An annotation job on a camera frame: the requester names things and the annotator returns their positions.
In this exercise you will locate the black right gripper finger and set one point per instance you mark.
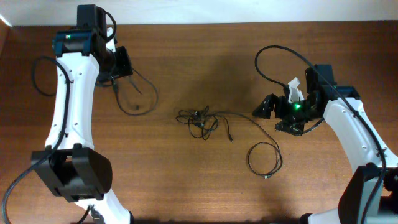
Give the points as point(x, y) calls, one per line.
point(295, 129)
point(266, 107)

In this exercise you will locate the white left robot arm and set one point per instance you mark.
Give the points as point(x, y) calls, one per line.
point(69, 166)

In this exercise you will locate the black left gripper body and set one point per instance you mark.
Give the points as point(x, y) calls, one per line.
point(123, 62)

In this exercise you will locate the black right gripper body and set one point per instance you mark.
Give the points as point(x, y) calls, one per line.
point(280, 109)

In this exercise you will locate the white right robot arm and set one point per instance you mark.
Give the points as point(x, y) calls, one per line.
point(371, 195)

